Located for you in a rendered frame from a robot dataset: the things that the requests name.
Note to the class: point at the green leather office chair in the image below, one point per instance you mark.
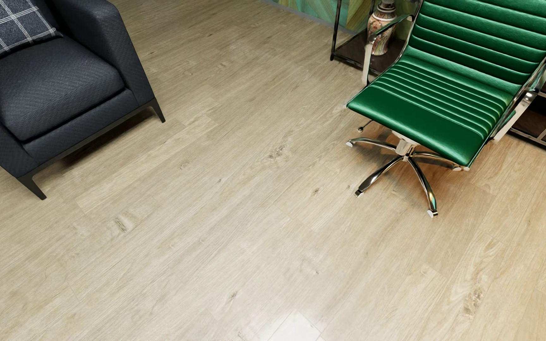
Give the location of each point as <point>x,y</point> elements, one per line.
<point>436,102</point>

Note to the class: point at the patterned ceramic vase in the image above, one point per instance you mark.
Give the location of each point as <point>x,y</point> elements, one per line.
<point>381,23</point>

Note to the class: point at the dark grey fabric armchair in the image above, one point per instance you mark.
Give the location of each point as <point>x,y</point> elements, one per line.
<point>50,90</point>

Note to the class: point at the dark plaid throw pillow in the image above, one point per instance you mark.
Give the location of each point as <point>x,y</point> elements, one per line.
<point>3,23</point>

